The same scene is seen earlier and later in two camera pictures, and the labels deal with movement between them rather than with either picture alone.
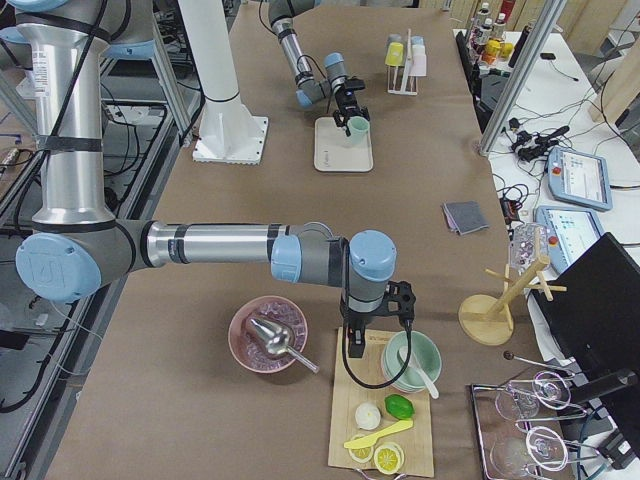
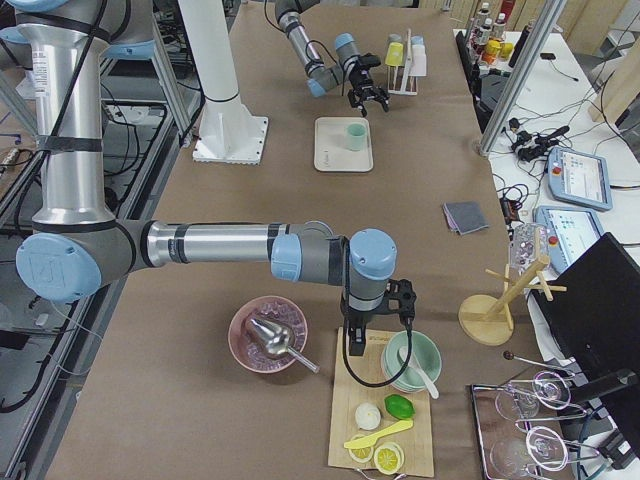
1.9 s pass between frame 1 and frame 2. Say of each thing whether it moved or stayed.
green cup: moved
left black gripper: moved
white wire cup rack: stayed
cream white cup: stayed
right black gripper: stayed
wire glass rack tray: stayed
